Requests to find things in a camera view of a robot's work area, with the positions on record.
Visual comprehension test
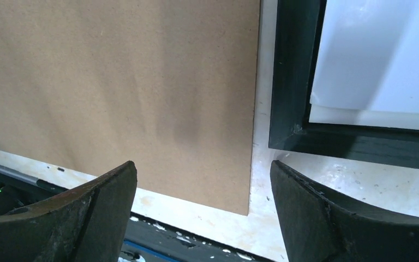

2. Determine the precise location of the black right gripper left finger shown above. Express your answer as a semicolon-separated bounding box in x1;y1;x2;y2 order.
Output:
0;160;137;261

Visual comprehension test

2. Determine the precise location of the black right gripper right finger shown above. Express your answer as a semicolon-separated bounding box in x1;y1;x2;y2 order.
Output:
270;160;419;261

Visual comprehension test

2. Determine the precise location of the brown backing board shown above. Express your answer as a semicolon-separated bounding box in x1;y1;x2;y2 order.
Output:
0;1;260;215

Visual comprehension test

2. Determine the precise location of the black picture frame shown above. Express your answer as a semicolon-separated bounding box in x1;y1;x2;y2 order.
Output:
268;1;419;169

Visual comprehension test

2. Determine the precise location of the cat photo print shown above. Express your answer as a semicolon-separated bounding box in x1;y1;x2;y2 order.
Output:
310;1;419;114

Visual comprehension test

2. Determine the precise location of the white mat board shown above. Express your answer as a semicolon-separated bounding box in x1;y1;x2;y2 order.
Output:
309;105;419;130

